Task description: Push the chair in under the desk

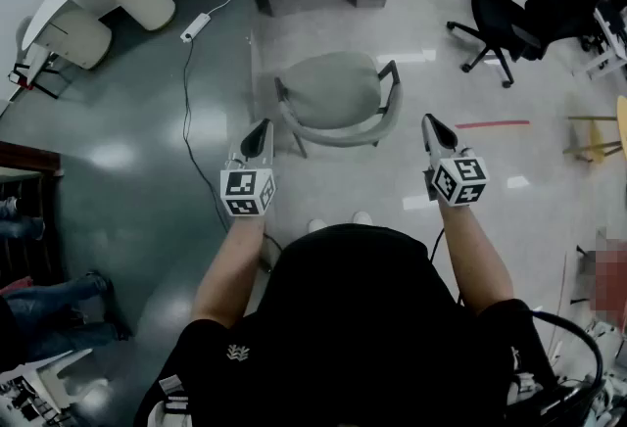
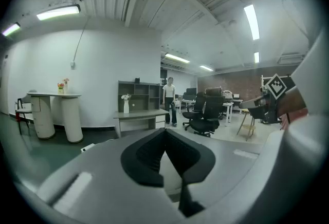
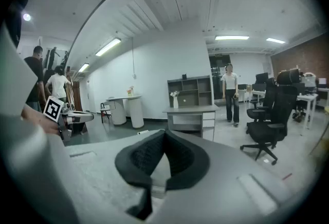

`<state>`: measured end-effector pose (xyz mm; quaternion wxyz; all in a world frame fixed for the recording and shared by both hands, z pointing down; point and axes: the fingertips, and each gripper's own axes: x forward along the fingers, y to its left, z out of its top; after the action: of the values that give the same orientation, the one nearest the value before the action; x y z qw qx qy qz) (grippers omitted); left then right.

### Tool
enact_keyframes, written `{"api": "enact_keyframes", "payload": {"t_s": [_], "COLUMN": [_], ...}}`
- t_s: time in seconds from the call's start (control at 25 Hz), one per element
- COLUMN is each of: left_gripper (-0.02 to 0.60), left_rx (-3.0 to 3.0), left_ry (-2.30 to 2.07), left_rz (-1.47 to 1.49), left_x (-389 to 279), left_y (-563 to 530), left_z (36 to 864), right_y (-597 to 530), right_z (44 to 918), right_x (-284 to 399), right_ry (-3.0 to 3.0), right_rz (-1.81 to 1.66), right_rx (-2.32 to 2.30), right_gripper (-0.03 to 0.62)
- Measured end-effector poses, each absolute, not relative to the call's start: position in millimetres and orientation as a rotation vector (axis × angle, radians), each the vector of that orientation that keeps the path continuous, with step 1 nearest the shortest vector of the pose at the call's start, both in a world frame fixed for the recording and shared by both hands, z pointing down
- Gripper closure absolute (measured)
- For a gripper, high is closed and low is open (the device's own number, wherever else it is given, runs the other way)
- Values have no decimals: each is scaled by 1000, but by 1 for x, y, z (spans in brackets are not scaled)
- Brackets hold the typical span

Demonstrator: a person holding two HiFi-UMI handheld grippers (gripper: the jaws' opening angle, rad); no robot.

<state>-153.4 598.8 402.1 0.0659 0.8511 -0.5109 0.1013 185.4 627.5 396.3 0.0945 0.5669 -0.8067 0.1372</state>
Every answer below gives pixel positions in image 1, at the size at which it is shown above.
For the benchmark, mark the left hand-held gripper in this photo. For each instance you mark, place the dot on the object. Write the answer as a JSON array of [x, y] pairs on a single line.
[[247, 190]]

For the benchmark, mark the white power strip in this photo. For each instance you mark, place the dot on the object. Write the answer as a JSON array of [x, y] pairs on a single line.
[[195, 27]]

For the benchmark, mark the grey upholstered armchair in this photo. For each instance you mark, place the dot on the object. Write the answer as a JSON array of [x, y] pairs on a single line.
[[333, 92]]

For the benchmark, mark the dark wooden cabinet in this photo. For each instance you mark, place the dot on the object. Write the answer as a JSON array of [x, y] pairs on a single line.
[[29, 156]]

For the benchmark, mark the person's left forearm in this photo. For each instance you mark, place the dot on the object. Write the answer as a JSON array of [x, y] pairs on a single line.
[[230, 268]]

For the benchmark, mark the white plastic stool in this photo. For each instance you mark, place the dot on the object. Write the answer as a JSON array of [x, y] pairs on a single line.
[[44, 376]]

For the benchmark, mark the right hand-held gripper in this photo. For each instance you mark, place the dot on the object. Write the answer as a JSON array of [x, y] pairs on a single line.
[[460, 180]]

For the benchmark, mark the red floor tape strip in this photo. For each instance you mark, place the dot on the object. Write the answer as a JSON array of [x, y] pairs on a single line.
[[492, 124]]

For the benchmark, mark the black metal frame stand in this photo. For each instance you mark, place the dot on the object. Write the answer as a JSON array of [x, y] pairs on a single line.
[[36, 77]]

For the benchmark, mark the person's right white shoe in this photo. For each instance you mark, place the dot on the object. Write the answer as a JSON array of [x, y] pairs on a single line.
[[362, 218]]

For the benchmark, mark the white office desk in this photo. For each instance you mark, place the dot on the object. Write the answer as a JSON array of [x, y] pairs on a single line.
[[607, 48]]

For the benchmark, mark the person's black shirt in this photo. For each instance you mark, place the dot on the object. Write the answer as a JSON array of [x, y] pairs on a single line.
[[352, 327]]

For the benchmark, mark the yellow wooden stool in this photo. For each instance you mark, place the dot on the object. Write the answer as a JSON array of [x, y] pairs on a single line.
[[595, 136]]

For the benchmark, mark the person's right forearm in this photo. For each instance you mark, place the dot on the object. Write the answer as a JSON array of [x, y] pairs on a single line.
[[475, 263]]

